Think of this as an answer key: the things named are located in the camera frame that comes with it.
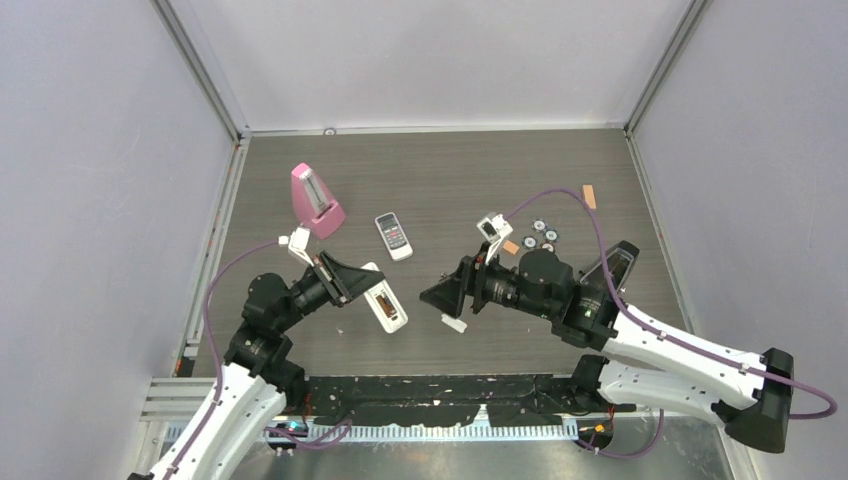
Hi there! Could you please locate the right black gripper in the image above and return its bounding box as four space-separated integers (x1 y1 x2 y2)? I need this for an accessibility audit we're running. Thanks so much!
420 241 554 318

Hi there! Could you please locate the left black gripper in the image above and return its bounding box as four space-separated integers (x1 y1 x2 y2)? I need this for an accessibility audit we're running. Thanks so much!
276 250 383 331

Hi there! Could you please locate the white battery cover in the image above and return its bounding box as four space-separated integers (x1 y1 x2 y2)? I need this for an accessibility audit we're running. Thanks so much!
441 314 467 334

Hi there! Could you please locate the large white remote control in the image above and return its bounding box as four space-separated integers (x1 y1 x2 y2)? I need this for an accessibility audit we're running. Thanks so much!
364 279 408 334

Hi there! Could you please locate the small white remote control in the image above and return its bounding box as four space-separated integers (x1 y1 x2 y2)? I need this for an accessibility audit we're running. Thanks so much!
374 212 413 261

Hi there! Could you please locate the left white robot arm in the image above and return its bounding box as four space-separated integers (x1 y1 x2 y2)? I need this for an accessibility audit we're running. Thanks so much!
143 252 385 479

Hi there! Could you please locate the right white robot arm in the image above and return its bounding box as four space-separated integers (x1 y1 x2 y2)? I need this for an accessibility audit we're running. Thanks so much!
419 250 794 453

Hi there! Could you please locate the orange wooden block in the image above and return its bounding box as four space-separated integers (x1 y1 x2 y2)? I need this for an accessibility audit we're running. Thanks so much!
502 240 520 255

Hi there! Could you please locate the pink metronome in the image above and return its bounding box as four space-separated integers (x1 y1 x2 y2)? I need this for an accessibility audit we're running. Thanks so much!
290 163 346 240

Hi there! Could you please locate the small wooden block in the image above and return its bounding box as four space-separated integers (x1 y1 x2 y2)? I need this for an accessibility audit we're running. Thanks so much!
581 184 597 210

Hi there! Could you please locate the black metronome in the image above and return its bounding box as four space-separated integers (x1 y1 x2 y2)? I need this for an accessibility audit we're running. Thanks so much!
578 240 640 293

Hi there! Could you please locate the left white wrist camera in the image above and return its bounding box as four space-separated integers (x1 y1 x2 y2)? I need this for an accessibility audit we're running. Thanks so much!
277 226 314 267

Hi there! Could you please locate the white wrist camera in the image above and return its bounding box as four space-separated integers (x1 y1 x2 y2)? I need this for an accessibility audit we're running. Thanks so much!
476 212 513 265
277 226 314 267

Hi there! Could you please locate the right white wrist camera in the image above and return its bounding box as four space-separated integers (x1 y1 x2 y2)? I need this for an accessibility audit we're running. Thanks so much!
476 212 513 265

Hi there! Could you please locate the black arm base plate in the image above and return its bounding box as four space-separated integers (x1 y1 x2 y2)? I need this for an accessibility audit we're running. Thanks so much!
282 374 612 427

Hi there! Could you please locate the white slotted cable duct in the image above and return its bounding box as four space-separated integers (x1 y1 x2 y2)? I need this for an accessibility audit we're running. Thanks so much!
164 422 581 444

